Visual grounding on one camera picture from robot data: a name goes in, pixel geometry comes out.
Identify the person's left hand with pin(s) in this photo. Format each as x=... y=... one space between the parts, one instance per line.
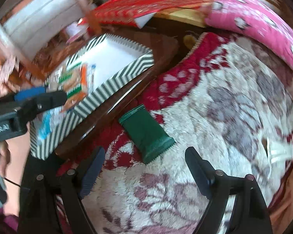
x=4 y=157

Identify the pink penguin pillow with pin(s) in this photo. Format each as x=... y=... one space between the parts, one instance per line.
x=253 y=19

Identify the peach pink cloth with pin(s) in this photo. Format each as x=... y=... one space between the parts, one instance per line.
x=282 y=213

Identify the long white snack packet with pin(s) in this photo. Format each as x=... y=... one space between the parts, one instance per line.
x=277 y=151

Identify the orange cracker packet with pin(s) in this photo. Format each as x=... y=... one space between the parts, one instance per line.
x=79 y=93

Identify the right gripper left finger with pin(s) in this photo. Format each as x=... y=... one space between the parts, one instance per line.
x=39 y=214

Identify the dark green snack packet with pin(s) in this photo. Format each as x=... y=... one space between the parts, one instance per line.
x=146 y=133

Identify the floral plush blanket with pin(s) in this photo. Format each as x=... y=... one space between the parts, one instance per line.
x=226 y=95

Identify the green striped white box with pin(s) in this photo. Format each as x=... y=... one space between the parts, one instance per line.
x=118 y=60

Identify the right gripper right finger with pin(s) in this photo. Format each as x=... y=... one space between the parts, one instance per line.
x=249 y=213

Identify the dark wooden armrest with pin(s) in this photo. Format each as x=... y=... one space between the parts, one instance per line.
x=164 y=49

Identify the wooden chair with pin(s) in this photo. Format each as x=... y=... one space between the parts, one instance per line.
x=27 y=25

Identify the blue white snack packet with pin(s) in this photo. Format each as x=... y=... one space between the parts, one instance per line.
x=46 y=123

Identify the green white snack packet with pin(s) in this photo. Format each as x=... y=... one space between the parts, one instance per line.
x=70 y=79

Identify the red gold patterned cloth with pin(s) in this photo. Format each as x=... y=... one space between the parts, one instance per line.
x=126 y=12

